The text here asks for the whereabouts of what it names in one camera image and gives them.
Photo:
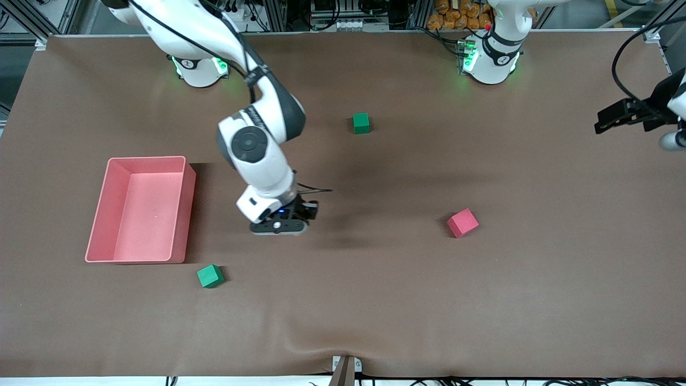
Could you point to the green foam cube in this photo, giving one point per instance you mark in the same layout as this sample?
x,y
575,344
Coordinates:
x,y
210,276
361,124

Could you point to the white power strip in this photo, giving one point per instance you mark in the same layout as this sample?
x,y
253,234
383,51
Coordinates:
x,y
236,12

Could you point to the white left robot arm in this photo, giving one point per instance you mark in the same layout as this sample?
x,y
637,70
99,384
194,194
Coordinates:
x,y
490,64

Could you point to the aluminium frame profile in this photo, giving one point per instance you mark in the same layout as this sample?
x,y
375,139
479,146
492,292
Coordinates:
x,y
68,13
651,35

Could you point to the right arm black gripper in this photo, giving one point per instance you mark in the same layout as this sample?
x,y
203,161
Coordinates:
x,y
304,209

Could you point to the metal table edge bracket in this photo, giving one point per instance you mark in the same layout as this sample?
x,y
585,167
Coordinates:
x,y
345,375

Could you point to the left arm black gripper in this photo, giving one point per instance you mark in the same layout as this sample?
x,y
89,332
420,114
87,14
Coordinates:
x,y
641,110

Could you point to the pink plastic tray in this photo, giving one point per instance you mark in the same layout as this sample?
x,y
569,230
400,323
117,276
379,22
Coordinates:
x,y
144,214

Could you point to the orange packaged goods pile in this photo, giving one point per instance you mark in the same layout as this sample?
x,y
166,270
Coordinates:
x,y
461,16

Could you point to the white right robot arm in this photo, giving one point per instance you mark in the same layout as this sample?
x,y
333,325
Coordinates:
x,y
257,155

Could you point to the pink foam cube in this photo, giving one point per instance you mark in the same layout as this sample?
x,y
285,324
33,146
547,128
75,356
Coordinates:
x,y
463,223

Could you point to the white terminal strip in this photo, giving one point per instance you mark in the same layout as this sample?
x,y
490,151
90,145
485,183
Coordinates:
x,y
362,25

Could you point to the brown table cloth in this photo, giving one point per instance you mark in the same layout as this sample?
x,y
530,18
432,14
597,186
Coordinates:
x,y
343,300

